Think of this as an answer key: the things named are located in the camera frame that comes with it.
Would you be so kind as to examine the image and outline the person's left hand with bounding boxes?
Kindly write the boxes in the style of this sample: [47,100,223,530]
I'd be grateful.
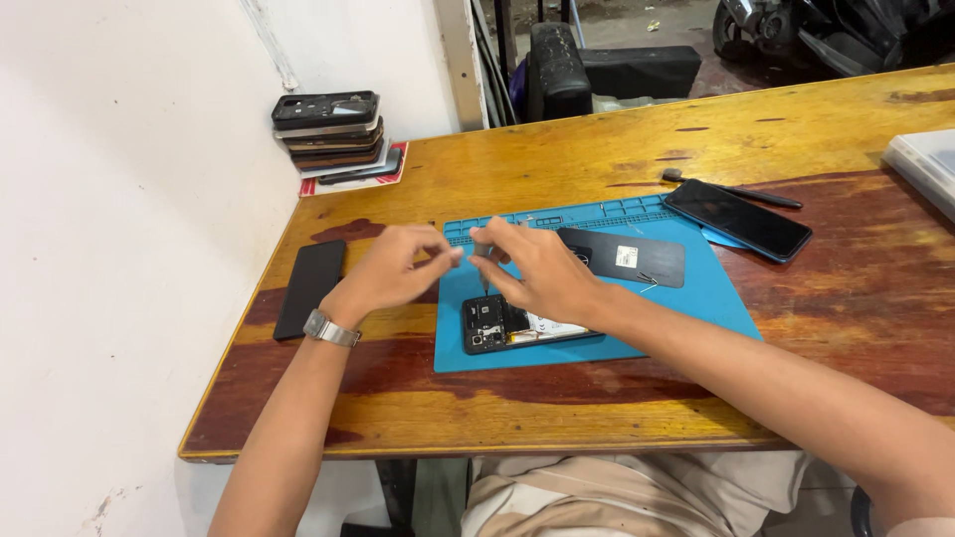
[321,223,466,330]

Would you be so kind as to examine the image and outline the person's right hand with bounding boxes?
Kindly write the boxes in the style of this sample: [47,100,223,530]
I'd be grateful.
[468,216,610,330]

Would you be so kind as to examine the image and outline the small precision screwdriver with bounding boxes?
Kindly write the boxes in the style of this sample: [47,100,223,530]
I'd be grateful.
[475,239,495,296]

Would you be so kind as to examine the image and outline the opened black smartphone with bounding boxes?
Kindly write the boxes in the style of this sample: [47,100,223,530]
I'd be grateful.
[460,293,602,356]

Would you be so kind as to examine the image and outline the red and white card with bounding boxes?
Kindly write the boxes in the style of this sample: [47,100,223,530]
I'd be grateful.
[298,141,410,198]

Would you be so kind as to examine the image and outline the black phone back cover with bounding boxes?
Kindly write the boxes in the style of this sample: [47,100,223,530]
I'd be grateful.
[556,227,686,289]

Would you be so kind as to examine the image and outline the black slab phone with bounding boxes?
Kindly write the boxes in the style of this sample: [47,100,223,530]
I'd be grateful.
[272,239,348,343]

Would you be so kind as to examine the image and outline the silver wristwatch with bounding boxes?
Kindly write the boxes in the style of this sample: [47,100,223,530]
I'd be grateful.
[302,308,364,349]

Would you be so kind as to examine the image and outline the stack of phone frames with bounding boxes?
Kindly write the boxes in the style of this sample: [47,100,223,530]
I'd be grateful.
[270,90,404,186]

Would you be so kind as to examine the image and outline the blue silicone repair mat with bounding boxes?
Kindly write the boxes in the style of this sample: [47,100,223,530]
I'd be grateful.
[433,193,764,374]

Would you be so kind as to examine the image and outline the black padded seat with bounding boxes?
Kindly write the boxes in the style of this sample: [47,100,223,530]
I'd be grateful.
[524,21,703,125]

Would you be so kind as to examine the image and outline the black smartphone with blue edge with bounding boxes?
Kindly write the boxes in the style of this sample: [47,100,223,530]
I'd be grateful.
[661,178,814,264]

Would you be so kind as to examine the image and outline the black table leg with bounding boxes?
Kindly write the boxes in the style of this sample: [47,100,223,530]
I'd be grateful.
[341,458,419,537]

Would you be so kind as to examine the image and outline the black pen-shaped tool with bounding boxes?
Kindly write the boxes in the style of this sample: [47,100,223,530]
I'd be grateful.
[662,168,805,210]

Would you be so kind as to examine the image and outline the person's beige trousers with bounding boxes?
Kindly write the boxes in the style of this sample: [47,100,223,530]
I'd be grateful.
[460,450,816,537]

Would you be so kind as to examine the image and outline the parked motorcycle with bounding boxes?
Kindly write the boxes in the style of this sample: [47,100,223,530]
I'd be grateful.
[712,0,955,80]

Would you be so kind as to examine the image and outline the white plastic box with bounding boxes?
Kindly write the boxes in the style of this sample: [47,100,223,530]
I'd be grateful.
[881,128,955,224]

